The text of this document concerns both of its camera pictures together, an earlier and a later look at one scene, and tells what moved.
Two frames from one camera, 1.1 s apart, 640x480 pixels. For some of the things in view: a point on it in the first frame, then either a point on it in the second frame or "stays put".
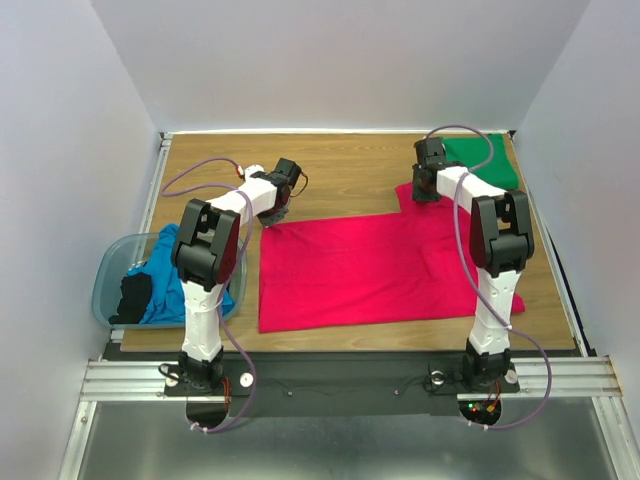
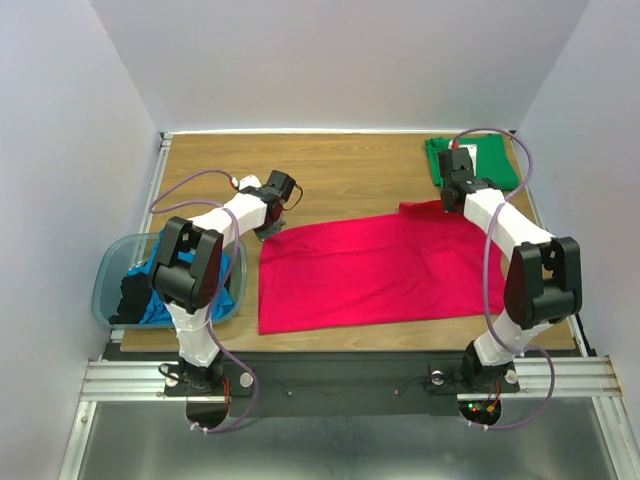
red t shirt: [406, 269] stays put
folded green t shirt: [471, 151] stays put
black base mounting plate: [267, 384] stays put
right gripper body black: [424, 192] to [454, 163]
